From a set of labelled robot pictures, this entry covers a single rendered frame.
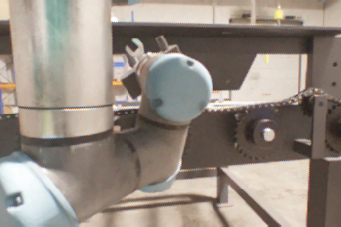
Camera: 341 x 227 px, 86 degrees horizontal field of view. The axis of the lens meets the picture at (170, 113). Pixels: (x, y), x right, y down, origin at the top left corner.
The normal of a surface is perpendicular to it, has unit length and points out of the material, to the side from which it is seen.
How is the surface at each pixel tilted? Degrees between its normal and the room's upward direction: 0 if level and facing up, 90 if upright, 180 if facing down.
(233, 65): 90
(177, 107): 103
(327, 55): 90
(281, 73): 90
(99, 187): 93
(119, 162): 66
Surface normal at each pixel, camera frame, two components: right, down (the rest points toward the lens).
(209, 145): 0.13, 0.10
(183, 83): 0.26, 0.31
